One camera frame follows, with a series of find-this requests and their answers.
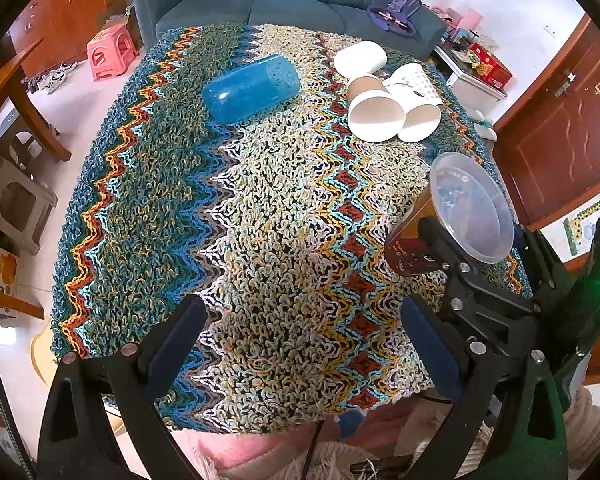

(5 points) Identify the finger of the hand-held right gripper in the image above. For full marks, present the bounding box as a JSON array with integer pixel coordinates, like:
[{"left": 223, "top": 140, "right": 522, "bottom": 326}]
[
  {"left": 420, "top": 217, "right": 541, "bottom": 358},
  {"left": 515, "top": 225, "right": 576, "bottom": 321}
]

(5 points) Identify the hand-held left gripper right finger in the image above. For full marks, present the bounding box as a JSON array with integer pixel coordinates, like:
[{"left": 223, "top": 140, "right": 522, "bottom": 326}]
[{"left": 400, "top": 295, "right": 568, "bottom": 480}]

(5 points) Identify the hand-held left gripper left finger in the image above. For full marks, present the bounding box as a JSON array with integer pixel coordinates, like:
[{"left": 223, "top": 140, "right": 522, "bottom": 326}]
[{"left": 37, "top": 295, "right": 208, "bottom": 480}]

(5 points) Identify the clear plastic cup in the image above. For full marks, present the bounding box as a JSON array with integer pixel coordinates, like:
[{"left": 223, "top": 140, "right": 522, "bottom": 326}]
[{"left": 384, "top": 151, "right": 516, "bottom": 277}]

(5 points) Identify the white patterned paper cup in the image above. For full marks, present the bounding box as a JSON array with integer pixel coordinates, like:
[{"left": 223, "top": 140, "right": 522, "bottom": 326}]
[{"left": 382, "top": 63, "right": 444, "bottom": 143}]

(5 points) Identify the brown paper cup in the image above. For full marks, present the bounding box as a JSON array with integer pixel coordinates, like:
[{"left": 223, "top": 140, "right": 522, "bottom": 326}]
[{"left": 346, "top": 74, "right": 406, "bottom": 142}]

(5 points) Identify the blue plastic cup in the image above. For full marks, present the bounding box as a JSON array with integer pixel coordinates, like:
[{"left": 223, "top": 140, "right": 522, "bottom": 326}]
[{"left": 201, "top": 54, "right": 300, "bottom": 125}]

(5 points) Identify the plain white paper cup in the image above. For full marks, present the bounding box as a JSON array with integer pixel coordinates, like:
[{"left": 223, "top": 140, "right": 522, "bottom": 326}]
[{"left": 333, "top": 41, "right": 387, "bottom": 77}]

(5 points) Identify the zigzag knitted blanket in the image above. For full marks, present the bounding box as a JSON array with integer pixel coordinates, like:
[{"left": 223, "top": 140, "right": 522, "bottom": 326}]
[{"left": 50, "top": 22, "right": 536, "bottom": 433}]

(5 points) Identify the wooden door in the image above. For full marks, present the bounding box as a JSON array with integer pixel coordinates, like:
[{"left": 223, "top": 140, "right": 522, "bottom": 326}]
[{"left": 492, "top": 15, "right": 600, "bottom": 231}]

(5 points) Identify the cream knitted cloth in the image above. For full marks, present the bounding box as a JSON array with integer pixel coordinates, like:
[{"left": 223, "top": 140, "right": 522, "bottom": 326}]
[{"left": 560, "top": 389, "right": 600, "bottom": 480}]

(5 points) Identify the white low table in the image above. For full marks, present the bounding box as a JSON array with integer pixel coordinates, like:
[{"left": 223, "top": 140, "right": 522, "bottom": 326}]
[{"left": 434, "top": 45, "right": 508, "bottom": 111}]

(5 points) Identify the red box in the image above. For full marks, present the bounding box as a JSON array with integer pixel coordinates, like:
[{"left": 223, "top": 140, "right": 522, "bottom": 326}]
[{"left": 467, "top": 42, "right": 514, "bottom": 91}]

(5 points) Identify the grey plastic stool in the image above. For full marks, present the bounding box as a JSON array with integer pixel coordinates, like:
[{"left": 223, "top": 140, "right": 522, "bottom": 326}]
[{"left": 0, "top": 155, "right": 59, "bottom": 257}]

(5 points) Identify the pair of shoes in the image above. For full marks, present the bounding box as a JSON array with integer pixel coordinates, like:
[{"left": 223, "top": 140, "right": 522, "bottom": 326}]
[{"left": 27, "top": 60, "right": 78, "bottom": 94}]

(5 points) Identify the wooden table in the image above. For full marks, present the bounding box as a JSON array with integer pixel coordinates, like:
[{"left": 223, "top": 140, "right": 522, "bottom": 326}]
[{"left": 0, "top": 37, "right": 73, "bottom": 162}]

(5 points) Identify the purple bag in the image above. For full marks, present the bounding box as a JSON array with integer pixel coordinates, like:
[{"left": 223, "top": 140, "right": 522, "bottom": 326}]
[{"left": 367, "top": 0, "right": 423, "bottom": 41}]

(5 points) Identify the pink plastic stool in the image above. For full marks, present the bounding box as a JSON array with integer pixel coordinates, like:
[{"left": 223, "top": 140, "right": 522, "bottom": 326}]
[{"left": 86, "top": 22, "right": 141, "bottom": 82}]

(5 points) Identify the wooden cabinet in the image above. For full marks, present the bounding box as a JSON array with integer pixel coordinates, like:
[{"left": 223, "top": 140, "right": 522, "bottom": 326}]
[{"left": 7, "top": 0, "right": 123, "bottom": 78}]

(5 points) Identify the dark teal sofa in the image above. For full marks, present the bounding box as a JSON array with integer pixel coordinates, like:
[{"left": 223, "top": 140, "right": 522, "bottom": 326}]
[{"left": 132, "top": 0, "right": 448, "bottom": 61}]

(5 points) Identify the black cable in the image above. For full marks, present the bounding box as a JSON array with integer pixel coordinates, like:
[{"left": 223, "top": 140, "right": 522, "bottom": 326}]
[{"left": 301, "top": 420, "right": 326, "bottom": 480}]

